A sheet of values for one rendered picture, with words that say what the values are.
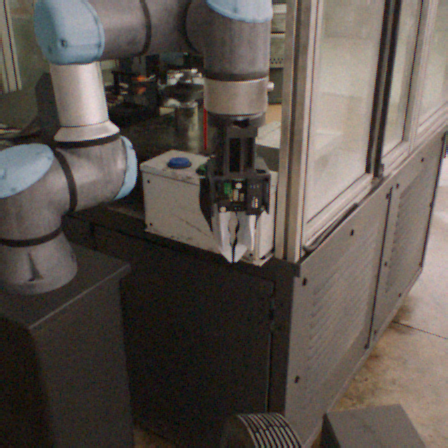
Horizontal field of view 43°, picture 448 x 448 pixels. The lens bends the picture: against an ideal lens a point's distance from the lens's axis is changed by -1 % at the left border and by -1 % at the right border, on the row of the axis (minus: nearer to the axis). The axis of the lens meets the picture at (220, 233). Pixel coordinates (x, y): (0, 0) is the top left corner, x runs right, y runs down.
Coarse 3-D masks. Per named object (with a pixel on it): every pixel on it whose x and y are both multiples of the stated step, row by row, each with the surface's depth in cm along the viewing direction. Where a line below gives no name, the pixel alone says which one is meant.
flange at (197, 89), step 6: (174, 84) 150; (180, 84) 144; (186, 84) 144; (192, 84) 145; (198, 84) 150; (168, 90) 144; (174, 90) 144; (180, 90) 143; (186, 90) 143; (192, 90) 143; (198, 90) 144
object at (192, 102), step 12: (144, 84) 155; (156, 84) 154; (168, 84) 154; (132, 96) 142; (144, 96) 142; (156, 96) 142; (168, 96) 142; (180, 96) 142; (192, 96) 142; (180, 108) 133; (192, 108) 133
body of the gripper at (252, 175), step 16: (208, 112) 68; (224, 128) 65; (240, 128) 70; (256, 128) 64; (224, 144) 66; (240, 144) 65; (208, 160) 71; (224, 160) 67; (240, 160) 65; (256, 160) 71; (208, 176) 70; (224, 176) 66; (240, 176) 66; (256, 176) 67; (224, 192) 68; (240, 192) 69; (256, 192) 68; (224, 208) 70; (240, 208) 69; (256, 208) 69
